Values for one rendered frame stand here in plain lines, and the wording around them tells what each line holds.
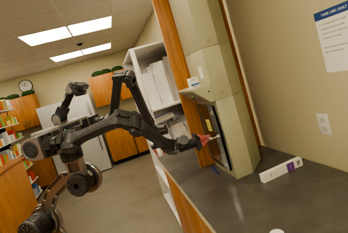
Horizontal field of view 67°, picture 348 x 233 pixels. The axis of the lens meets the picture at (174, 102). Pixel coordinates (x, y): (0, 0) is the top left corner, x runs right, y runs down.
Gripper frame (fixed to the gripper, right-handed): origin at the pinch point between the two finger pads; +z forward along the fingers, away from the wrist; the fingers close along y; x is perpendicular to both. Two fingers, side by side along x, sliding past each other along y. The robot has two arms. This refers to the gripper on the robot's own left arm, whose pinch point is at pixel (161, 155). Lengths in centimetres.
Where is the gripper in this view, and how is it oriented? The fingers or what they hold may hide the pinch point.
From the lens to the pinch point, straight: 192.2
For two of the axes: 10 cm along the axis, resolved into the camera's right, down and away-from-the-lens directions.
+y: 9.3, -2.9, 2.2
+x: -2.4, -0.2, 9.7
